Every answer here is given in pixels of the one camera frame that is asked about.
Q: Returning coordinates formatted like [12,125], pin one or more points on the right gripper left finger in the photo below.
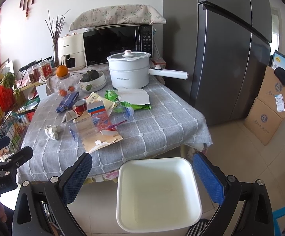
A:
[41,208]

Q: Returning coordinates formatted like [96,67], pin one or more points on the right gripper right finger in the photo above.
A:
[256,216]

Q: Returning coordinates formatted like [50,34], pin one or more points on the white paper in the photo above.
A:
[53,131]

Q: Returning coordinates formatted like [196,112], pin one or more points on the blue snack package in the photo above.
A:
[67,101]

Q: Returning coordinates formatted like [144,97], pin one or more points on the brown paper envelope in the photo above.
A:
[92,139]

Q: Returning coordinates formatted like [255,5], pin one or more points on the red drink can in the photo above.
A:
[79,107]

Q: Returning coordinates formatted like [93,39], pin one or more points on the white red blue packet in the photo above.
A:
[100,117]

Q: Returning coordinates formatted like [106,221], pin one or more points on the beige food packet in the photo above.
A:
[95,98]

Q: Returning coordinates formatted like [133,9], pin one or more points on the green snack bag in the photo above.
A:
[114,97]

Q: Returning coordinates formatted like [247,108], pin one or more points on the torn grey cardboard piece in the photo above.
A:
[135,96]

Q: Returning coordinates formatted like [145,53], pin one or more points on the white square trash bin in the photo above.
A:
[157,195]

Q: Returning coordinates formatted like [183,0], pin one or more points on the small tangerine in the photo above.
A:
[62,92]
[71,88]

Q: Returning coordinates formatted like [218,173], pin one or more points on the clear glass jar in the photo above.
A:
[67,81]

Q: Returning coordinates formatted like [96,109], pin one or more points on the red label spice jar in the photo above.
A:
[45,69]

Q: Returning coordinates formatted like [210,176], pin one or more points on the lower cardboard box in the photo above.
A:
[262,121]

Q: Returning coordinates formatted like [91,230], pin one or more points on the cardboard box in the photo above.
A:
[262,121]
[272,92]

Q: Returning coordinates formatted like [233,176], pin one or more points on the large orange fruit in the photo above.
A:
[61,71]

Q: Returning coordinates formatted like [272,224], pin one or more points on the white ceramic bowl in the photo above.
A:
[94,85]

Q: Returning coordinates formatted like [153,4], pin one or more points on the grey checked tablecloth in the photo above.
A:
[170,123]

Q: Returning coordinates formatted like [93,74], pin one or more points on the dark green squash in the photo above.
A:
[90,75]

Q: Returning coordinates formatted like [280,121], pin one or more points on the upper cardboard box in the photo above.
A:
[272,92]

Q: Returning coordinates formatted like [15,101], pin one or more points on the cream air fryer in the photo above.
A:
[71,51]

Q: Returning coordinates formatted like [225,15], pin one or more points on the dried branches in vase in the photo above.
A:
[55,27]

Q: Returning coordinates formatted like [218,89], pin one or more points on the white electric cooking pot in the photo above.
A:
[131,70]

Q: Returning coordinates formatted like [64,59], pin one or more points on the black microwave oven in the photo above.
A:
[101,42]

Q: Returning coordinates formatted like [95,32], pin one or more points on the floral cloth microwave cover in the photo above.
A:
[118,15]

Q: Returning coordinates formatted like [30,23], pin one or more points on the dark grey refrigerator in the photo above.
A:
[224,47]

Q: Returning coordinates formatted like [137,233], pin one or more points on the black wire rack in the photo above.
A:
[14,120]

